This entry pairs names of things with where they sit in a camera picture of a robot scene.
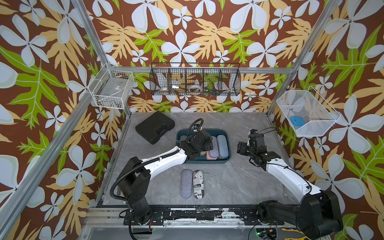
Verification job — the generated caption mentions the lilac glasses case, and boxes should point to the lilac glasses case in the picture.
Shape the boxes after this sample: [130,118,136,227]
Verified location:
[209,136,219,160]
[181,170,193,199]

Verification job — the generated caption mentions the blue item in basket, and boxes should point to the blue item in basket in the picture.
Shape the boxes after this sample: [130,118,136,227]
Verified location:
[290,116,306,128]

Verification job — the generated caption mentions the white wire basket left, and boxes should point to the white wire basket left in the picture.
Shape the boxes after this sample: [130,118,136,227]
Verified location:
[89,64,135,110]

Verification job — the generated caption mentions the yellow handled pliers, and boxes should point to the yellow handled pliers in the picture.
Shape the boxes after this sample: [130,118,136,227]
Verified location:
[279,228,309,240]

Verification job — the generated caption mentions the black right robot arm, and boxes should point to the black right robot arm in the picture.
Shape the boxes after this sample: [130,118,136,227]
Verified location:
[237,129,344,240]

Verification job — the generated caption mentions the light blue glasses case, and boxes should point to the light blue glasses case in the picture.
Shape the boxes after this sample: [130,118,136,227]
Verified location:
[217,135,229,159]

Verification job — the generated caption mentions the teal plastic storage box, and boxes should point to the teal plastic storage box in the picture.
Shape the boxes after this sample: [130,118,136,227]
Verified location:
[177,129,232,164]

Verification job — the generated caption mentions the white mesh basket right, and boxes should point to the white mesh basket right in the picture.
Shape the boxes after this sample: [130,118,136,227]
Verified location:
[277,87,341,138]

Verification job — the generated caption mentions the black plastic tool case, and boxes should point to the black plastic tool case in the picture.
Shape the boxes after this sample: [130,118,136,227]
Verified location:
[135,112,175,145]

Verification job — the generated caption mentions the pink hard glasses case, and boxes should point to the pink hard glasses case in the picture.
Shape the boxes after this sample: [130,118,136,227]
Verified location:
[206,151,218,161]

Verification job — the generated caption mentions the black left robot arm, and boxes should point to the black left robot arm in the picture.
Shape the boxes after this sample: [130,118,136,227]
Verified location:
[110,130,213,225]

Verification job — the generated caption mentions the black wire basket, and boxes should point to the black wire basket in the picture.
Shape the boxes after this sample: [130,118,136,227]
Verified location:
[149,62,241,96]

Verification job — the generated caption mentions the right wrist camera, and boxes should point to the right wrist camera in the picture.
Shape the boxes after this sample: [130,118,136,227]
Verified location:
[249,129,258,135]

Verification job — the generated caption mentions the grey fabric glasses case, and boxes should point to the grey fabric glasses case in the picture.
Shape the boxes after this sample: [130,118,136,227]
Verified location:
[179,135,186,142]

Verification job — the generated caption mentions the white striped glasses case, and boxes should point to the white striped glasses case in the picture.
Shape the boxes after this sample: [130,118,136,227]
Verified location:
[193,170,205,199]

